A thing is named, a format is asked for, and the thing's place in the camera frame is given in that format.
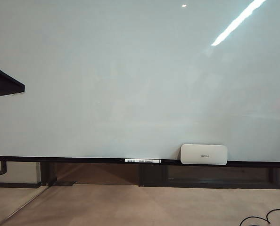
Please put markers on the large glass whiteboard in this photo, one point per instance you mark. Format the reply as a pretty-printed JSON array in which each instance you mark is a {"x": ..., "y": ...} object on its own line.
[{"x": 130, "y": 82}]

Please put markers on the white marker pen barcode label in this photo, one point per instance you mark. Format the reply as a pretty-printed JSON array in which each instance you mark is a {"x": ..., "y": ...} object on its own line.
[{"x": 142, "y": 161}]

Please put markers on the white rectangular whiteboard eraser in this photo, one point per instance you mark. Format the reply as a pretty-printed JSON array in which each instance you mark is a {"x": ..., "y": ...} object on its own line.
[{"x": 203, "y": 154}]

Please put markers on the black whiteboard pen tray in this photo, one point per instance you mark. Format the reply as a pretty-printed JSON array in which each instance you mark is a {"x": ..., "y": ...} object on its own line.
[{"x": 60, "y": 159}]

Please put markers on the black stand foot plate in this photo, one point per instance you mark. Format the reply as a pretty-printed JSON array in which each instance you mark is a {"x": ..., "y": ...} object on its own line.
[{"x": 64, "y": 183}]

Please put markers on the black baseboard strip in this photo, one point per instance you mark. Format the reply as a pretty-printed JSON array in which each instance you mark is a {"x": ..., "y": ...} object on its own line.
[{"x": 17, "y": 185}]

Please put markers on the metal floor rail strip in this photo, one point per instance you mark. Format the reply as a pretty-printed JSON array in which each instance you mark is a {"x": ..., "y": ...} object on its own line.
[{"x": 27, "y": 203}]

